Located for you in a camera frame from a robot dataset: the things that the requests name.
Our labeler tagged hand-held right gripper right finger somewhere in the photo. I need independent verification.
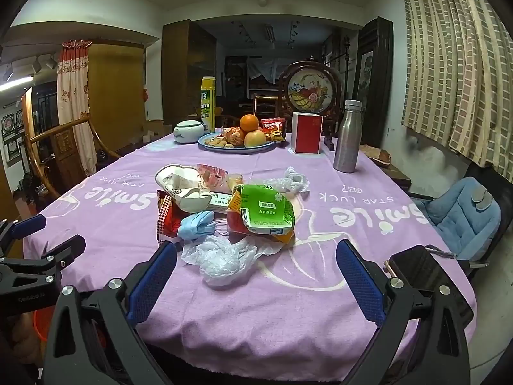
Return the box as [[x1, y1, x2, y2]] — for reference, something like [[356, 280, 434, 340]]
[[336, 240, 471, 385]]

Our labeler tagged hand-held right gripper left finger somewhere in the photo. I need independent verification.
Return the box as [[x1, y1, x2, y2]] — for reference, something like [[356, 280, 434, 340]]
[[42, 243, 179, 385]]

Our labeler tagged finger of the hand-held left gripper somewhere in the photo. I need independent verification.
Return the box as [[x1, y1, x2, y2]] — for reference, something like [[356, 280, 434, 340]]
[[0, 214, 46, 256], [0, 235, 87, 289]]

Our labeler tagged red plastic basket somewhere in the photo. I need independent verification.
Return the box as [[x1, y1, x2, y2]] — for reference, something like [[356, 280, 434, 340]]
[[33, 309, 53, 370]]

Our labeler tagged blue face mask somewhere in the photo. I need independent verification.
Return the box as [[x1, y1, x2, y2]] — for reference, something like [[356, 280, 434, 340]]
[[177, 211, 217, 241]]

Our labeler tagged clear plastic bag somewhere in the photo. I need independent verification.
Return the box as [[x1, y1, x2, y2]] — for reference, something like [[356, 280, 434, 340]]
[[181, 235, 281, 287]]

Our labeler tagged red checkered snack wrapper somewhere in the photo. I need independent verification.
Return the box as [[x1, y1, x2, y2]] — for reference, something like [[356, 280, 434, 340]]
[[156, 190, 185, 245]]

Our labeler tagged black smartphone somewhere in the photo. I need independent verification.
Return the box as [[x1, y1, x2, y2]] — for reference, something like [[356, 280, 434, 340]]
[[385, 244, 474, 329]]

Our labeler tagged purple printed tablecloth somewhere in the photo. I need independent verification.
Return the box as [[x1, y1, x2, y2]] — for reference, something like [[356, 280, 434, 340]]
[[23, 128, 477, 372]]

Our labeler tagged curved wooden armchair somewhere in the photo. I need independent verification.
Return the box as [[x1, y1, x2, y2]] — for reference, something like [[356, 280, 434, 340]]
[[25, 118, 121, 201]]

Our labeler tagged white medicine box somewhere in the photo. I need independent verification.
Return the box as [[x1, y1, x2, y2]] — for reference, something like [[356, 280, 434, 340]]
[[206, 193, 237, 214]]

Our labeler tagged pink red snack packet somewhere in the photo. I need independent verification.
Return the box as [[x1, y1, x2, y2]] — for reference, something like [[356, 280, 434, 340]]
[[196, 163, 227, 191]]

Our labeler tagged green and orange packet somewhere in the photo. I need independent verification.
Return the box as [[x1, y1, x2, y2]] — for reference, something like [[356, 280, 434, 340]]
[[225, 184, 297, 245]]

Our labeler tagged small clear plastic wrap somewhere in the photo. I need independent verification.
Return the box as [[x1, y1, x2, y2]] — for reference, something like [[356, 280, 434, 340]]
[[273, 166, 310, 195]]

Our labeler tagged blue cushioned chair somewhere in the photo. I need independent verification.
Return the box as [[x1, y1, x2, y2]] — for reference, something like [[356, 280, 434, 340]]
[[409, 164, 502, 273]]

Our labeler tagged floral curtain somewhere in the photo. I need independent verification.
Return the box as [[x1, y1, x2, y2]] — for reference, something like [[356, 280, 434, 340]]
[[57, 40, 97, 177]]

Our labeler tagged steel water bottle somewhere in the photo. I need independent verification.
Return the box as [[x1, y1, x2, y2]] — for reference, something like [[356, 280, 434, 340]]
[[333, 99, 362, 174]]

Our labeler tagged fluorescent lamp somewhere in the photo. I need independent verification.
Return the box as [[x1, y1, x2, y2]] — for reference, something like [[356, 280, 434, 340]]
[[0, 77, 35, 93]]

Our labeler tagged blue rimmed fruit plate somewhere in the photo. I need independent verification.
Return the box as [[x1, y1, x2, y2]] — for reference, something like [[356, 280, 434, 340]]
[[198, 132, 277, 154]]

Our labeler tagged red and white tissue box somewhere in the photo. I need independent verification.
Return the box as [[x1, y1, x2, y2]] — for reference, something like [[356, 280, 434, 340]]
[[291, 111, 324, 154]]

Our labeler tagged apple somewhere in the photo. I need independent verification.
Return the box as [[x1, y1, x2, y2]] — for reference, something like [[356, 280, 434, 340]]
[[244, 129, 267, 148]]

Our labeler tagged yellow can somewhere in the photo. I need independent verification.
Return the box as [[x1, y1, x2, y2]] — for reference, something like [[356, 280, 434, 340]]
[[200, 76, 217, 133]]

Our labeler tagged wooden chair behind table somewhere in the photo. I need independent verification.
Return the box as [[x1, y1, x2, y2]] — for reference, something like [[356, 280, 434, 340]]
[[252, 94, 281, 119]]

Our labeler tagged dark framed painting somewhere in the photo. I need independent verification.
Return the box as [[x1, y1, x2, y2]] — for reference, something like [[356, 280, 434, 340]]
[[353, 18, 393, 147]]

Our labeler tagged wooden wardrobe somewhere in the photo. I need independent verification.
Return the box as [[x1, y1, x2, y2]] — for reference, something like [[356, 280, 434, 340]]
[[161, 20, 217, 129]]

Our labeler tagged checked curtain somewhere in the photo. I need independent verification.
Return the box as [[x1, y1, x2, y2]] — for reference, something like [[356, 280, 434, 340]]
[[397, 0, 513, 169]]

